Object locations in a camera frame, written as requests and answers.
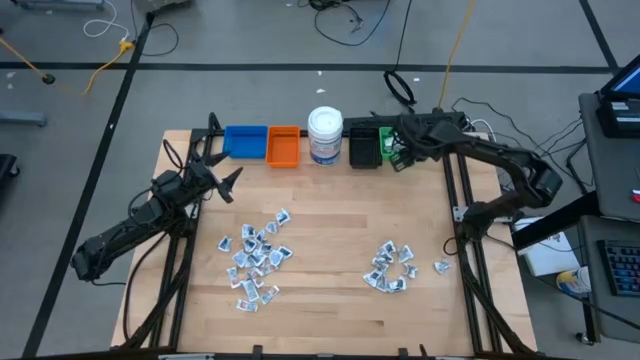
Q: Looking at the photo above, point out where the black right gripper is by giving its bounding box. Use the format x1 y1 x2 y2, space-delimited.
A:
396 114 459 162

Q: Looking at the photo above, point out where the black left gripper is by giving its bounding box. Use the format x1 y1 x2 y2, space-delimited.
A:
187 150 245 204

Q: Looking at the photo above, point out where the white wipes canister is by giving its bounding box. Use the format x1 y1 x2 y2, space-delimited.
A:
306 105 345 167

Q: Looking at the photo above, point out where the blue plastic basket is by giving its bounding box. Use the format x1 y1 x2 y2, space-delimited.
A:
222 124 269 160

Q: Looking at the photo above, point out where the green plastic basket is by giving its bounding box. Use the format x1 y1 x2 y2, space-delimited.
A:
378 126 399 162

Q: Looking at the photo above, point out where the black plastic basket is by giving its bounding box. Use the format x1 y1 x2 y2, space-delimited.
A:
348 127 384 170

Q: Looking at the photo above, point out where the orange plastic basket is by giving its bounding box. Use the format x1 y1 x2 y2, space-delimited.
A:
265 125 302 169

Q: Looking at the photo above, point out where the black support beam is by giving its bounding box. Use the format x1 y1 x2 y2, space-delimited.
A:
510 192 601 251

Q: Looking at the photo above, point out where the silver metal plate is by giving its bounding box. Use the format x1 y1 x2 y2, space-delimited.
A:
157 352 216 360

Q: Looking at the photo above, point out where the black equipment box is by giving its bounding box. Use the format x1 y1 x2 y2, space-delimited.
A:
594 97 640 140

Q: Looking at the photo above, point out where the yellow-label wipes canister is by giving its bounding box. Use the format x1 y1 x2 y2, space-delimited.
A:
555 266 594 296

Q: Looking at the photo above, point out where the grey table foot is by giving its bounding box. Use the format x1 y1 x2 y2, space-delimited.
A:
0 110 49 128

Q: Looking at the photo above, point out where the black laptop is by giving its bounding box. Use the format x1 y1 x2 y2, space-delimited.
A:
599 53 640 101

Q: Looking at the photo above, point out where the black chair base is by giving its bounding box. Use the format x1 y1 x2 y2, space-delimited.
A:
0 153 21 185

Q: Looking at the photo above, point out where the grey bench foot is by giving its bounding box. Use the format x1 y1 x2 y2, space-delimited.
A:
9 0 107 12

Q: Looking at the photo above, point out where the black keyboard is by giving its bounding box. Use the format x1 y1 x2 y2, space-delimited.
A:
595 238 640 298

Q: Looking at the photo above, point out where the grey side desk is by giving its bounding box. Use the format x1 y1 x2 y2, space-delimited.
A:
577 214 640 346

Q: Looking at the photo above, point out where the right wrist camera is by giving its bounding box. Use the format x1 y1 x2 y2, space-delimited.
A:
389 149 415 174

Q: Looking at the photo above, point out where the black coiled cable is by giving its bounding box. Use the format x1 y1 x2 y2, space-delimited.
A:
382 0 418 115

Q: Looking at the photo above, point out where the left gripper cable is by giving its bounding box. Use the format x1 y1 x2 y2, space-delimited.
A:
162 138 187 174

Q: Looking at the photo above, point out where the black aluminium frame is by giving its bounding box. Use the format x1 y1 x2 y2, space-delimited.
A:
117 110 539 357

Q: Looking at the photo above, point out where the yellow hanging cord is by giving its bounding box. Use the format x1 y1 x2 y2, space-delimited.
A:
437 0 476 110

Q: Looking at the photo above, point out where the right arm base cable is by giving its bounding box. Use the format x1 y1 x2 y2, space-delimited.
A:
442 234 464 257

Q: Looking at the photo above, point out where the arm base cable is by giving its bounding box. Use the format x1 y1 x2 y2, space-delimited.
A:
442 234 464 257
121 229 171 346

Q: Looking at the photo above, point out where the black floor cable loop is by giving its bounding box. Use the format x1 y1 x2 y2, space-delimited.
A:
130 0 180 58

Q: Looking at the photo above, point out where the black cable bundle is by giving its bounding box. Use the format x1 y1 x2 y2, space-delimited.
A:
449 97 594 194

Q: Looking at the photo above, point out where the yellow extension cable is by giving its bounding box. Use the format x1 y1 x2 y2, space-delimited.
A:
0 35 135 97

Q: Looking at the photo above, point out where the left arm base cable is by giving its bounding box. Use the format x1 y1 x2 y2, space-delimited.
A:
121 229 171 346

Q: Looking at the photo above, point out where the black floor cable tangle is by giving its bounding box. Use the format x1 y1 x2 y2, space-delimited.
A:
297 0 394 48

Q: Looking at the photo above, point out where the white floor cable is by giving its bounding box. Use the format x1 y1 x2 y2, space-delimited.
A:
82 0 131 44

